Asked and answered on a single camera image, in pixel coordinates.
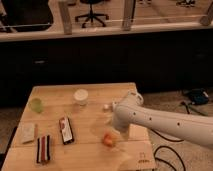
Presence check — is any black power cable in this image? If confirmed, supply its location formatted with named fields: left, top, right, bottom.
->
left=148, top=128, right=187, bottom=171

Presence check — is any black office chair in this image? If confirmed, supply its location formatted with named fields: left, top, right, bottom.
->
left=75, top=0, right=109, bottom=28

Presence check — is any orange red apple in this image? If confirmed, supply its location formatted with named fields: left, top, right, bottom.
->
left=102, top=132, right=117, bottom=147

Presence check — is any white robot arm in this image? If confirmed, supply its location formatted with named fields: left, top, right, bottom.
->
left=112, top=92, right=213, bottom=149

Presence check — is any wooden table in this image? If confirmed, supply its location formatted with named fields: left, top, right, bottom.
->
left=2, top=83, right=155, bottom=171

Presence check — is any green plastic cup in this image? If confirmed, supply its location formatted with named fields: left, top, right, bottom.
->
left=29, top=98, right=43, bottom=113

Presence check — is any white paper cup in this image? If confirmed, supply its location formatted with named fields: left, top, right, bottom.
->
left=74, top=89, right=88, bottom=106

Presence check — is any dark bag on floor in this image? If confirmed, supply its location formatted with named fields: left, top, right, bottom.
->
left=186, top=89, right=209, bottom=105

